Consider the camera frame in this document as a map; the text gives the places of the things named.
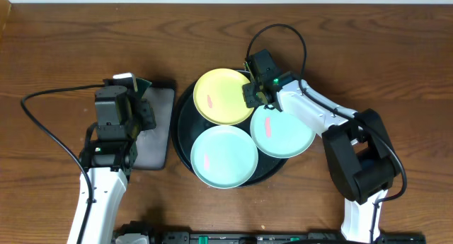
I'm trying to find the green yellow sponge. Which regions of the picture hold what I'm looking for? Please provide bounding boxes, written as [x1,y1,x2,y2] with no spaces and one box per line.
[136,78,152,98]

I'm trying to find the yellow plate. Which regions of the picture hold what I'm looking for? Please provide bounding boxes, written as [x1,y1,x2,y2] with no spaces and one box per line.
[193,68,253,125]

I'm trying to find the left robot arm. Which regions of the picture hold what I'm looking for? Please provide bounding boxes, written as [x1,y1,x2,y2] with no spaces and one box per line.
[68,78,156,243]

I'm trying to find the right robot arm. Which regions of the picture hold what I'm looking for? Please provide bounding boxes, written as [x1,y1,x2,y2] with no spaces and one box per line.
[243,50,407,243]

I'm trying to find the black rectangular sponge tray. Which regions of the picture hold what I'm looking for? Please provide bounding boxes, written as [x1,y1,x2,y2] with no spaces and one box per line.
[133,81,176,170]

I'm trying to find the round black serving tray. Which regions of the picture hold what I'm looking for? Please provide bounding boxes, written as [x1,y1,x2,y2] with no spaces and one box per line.
[171,84,287,187]

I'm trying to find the light blue plate right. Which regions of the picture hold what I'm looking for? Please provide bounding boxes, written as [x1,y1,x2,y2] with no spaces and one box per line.
[250,105,316,158]

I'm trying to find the light blue plate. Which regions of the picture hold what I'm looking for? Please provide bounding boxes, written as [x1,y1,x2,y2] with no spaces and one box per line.
[250,105,316,158]
[190,125,258,189]

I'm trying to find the light blue plate front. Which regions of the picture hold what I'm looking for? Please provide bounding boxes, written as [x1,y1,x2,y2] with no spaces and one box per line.
[190,125,258,189]

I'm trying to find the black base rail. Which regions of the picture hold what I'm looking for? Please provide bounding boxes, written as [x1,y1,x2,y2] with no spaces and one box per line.
[113,221,428,244]

